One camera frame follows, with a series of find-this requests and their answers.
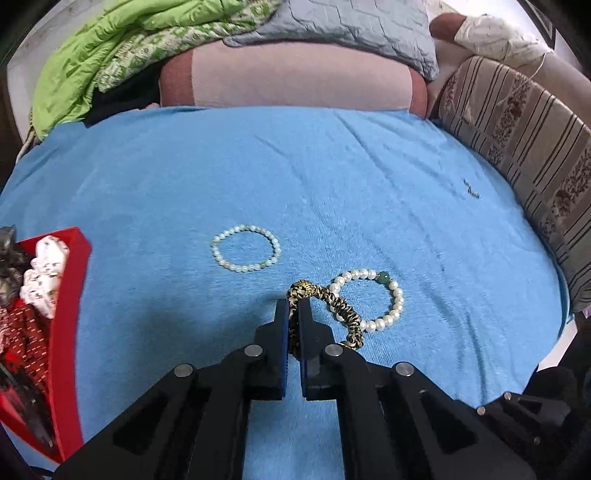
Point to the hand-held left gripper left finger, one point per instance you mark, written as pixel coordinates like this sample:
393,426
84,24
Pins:
282,332

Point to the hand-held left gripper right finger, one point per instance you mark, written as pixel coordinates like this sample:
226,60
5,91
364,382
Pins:
302,332

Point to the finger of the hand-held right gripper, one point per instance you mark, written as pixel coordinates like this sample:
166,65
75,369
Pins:
521,408

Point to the red tray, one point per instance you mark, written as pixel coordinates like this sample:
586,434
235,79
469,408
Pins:
69,332

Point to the white polka dot scrunchie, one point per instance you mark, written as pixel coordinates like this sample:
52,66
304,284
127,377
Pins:
44,277

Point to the red polka dot scrunchie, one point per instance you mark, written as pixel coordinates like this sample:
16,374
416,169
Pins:
27,337

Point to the black hair claw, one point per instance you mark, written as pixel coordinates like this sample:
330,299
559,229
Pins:
23,406

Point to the grey scrunchie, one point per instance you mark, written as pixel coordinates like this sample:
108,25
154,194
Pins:
9,267

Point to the blue cloth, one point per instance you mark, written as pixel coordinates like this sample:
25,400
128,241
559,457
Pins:
184,175

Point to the striped floral cushion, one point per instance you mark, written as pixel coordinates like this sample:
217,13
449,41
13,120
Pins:
521,134

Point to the grey quilted pillow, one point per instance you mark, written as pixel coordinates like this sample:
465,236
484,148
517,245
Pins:
360,27

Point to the green quilt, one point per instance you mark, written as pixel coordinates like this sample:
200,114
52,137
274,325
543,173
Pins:
92,55

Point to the white floral cloth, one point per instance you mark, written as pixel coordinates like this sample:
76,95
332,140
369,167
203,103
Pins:
494,34

